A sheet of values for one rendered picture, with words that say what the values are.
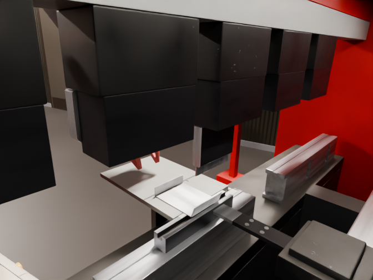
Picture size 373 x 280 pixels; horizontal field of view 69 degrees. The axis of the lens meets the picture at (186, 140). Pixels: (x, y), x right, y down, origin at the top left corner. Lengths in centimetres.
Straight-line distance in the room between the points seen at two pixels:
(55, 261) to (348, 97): 186
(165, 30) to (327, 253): 37
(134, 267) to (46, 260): 160
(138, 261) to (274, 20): 48
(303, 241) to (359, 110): 89
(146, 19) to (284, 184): 64
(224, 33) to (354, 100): 92
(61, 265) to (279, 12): 182
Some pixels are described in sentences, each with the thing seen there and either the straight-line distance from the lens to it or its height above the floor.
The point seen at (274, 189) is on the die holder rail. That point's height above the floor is 91.
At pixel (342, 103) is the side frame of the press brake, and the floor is 110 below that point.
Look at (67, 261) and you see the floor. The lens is 201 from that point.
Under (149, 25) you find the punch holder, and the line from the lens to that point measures 32.
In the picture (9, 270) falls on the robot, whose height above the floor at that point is 28.
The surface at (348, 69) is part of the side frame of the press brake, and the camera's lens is 127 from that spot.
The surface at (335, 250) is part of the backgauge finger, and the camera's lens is 47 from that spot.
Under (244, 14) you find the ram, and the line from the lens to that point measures 47.
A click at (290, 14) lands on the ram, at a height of 137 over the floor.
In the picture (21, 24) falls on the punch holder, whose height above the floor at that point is 132.
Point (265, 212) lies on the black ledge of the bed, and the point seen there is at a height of 87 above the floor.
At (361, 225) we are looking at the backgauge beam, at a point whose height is 99.
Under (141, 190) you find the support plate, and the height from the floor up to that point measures 100.
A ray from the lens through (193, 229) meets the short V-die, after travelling 53.
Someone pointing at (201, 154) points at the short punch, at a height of 113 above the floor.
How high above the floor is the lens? 131
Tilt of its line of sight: 19 degrees down
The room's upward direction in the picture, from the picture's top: 1 degrees clockwise
